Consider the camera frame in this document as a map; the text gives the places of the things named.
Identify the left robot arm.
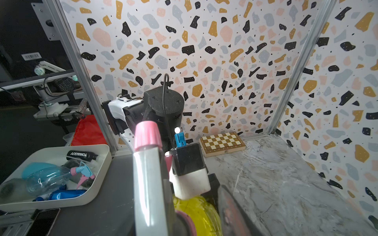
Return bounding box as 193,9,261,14
102,74,220,209

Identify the aluminium frame post left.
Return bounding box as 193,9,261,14
267,0,337,134

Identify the light blue spray bottle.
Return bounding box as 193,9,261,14
21,162,71,195

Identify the yellow spray bottle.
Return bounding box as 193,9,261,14
173,196,223,236

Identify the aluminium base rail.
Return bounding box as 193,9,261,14
1,210,35,236

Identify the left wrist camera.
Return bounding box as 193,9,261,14
169,127,211,200

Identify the red plastic bag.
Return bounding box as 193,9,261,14
71,115,107,146

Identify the grey pink spray nozzle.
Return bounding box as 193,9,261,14
133,121,196,236

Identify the white storage bin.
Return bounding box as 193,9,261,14
1,144,112,212

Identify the wooden chess board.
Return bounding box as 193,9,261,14
200,132,246,157

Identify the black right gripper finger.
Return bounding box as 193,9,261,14
218,185,263,236

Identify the smartphone on table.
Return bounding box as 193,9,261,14
26,208,61,236

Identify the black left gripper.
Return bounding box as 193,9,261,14
206,174,220,212

